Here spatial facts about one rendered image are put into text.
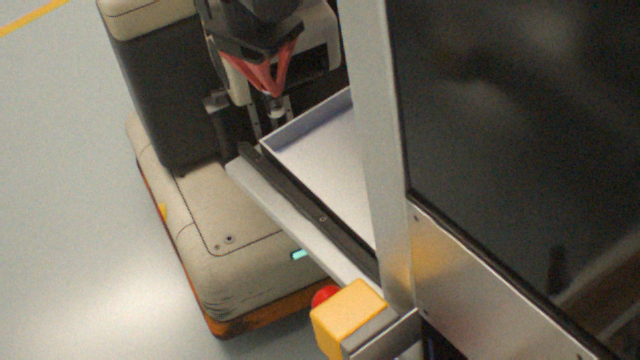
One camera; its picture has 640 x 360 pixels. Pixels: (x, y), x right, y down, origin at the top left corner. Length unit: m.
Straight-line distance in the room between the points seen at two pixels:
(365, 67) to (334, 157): 0.58
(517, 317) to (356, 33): 0.28
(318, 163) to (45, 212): 1.47
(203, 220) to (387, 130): 1.36
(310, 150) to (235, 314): 0.83
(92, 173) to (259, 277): 0.84
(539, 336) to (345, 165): 0.60
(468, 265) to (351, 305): 0.21
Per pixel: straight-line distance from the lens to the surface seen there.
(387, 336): 1.03
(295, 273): 2.14
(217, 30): 1.09
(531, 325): 0.85
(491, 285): 0.86
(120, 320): 2.43
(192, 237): 2.15
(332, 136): 1.42
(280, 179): 1.36
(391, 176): 0.90
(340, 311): 1.04
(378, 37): 0.77
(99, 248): 2.59
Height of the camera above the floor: 1.88
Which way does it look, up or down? 46 degrees down
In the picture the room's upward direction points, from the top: 12 degrees counter-clockwise
